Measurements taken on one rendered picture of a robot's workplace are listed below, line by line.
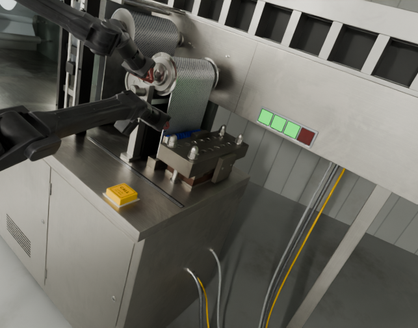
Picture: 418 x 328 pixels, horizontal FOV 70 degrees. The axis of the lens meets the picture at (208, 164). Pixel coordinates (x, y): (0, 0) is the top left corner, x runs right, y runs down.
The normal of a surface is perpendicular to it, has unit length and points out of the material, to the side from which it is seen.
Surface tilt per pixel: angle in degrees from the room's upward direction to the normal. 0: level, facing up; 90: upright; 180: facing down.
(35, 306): 0
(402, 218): 90
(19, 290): 0
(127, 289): 90
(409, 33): 90
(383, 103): 90
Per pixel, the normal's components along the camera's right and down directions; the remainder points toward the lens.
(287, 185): -0.35, 0.33
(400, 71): -0.59, 0.22
